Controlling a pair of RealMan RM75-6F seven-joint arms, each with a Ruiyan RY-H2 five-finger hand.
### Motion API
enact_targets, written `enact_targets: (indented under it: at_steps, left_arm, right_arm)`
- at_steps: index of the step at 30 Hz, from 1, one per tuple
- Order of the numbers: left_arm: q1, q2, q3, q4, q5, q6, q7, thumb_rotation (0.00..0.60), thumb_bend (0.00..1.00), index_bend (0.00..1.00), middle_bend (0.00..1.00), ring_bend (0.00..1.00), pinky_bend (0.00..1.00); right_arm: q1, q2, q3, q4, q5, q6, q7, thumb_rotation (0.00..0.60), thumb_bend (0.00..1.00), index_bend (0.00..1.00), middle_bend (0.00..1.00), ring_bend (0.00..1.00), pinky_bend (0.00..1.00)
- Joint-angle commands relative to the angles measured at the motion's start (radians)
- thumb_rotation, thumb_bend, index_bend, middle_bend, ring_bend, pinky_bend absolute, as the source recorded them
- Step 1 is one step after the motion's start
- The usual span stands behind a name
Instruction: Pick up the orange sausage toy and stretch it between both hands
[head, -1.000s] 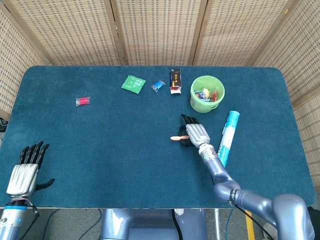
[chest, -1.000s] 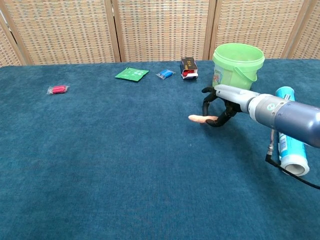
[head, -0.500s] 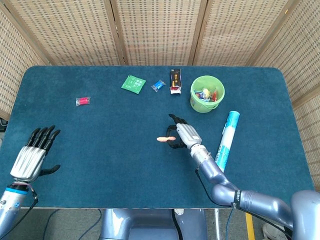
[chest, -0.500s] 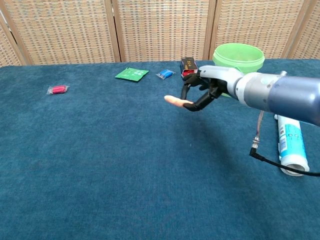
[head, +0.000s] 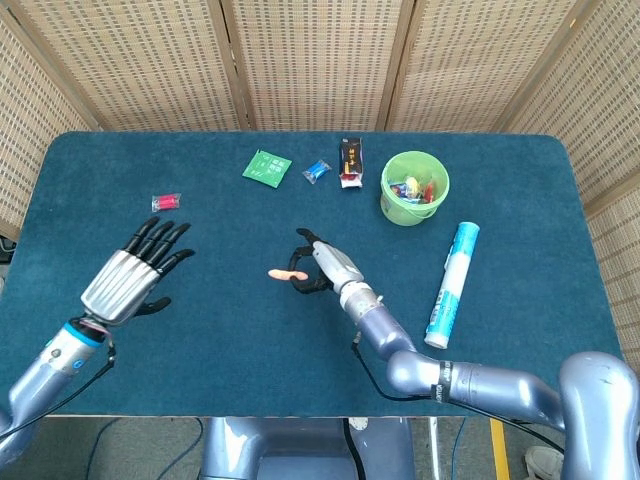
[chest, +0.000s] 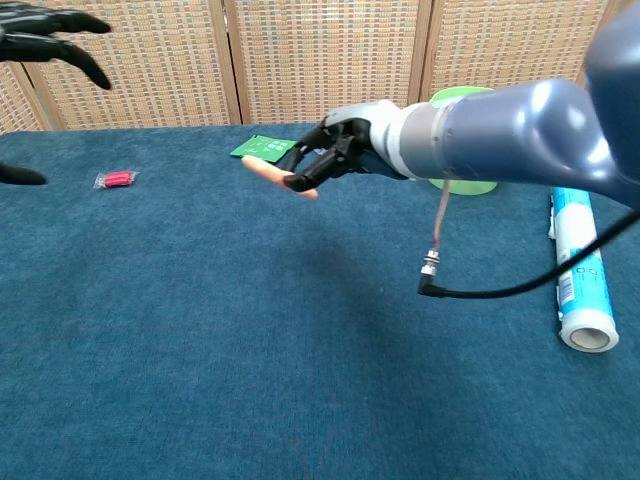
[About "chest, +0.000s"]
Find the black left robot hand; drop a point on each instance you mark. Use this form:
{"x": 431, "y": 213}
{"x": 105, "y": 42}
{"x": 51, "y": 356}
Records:
{"x": 47, "y": 35}

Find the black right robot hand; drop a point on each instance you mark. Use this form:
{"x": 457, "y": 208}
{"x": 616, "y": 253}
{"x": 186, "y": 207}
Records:
{"x": 345, "y": 145}

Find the beige bread stick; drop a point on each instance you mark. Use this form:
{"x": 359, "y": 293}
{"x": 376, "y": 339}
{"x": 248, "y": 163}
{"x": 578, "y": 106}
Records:
{"x": 272, "y": 173}

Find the blue grey right robot arm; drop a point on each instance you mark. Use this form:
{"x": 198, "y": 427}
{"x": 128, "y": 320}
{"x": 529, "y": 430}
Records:
{"x": 530, "y": 135}

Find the red candy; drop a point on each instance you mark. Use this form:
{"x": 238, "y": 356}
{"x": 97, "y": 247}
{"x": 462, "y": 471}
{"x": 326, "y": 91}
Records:
{"x": 116, "y": 179}

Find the green sachet packet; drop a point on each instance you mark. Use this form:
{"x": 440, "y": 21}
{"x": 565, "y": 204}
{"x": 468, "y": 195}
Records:
{"x": 260, "y": 148}

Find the woven rattan folding screen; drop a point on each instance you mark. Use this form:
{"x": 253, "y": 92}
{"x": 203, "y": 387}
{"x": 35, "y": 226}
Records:
{"x": 280, "y": 55}

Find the green plastic bucket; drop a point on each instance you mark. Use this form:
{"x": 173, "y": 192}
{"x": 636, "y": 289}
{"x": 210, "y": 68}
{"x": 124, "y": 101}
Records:
{"x": 462, "y": 186}

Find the blue carpet table cover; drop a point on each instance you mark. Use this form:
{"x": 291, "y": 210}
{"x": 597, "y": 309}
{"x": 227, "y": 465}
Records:
{"x": 225, "y": 325}

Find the white blue plastic wrap roll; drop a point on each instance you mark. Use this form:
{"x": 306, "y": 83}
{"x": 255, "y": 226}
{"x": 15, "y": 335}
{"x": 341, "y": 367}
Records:
{"x": 582, "y": 280}

